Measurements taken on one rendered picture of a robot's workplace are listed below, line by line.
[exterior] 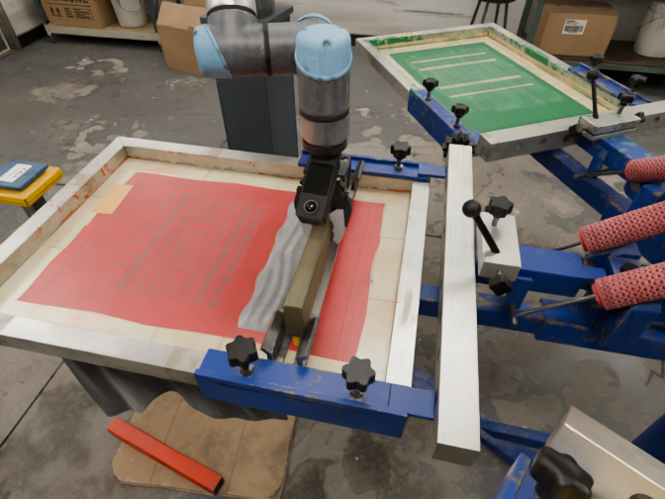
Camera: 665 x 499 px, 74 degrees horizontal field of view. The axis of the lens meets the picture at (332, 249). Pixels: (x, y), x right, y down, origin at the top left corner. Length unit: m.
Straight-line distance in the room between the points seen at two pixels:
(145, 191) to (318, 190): 0.53
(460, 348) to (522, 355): 1.36
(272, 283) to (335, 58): 0.40
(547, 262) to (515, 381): 1.16
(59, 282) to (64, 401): 1.11
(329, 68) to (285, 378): 0.43
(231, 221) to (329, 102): 0.42
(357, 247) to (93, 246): 0.53
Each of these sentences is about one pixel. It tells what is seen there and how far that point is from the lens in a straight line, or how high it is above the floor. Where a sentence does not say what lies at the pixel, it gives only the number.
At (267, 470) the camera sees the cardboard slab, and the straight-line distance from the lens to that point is 1.65.
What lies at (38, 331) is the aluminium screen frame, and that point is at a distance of 0.84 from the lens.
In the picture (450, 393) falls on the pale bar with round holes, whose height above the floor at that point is 1.04.
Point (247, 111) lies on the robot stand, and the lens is 1.38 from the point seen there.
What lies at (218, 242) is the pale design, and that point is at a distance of 0.92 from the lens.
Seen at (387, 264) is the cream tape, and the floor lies 0.96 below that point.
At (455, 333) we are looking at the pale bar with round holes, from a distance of 0.66.
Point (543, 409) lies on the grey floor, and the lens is 1.91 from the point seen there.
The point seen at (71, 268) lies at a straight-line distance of 0.97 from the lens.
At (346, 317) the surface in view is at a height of 0.96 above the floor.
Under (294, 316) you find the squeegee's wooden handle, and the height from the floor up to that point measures 1.04.
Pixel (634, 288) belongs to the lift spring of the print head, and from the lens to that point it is 0.77.
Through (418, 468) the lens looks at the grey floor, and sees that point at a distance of 1.68.
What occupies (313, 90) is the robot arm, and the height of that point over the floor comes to 1.30.
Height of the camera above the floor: 1.57
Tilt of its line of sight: 44 degrees down
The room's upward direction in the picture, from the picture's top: straight up
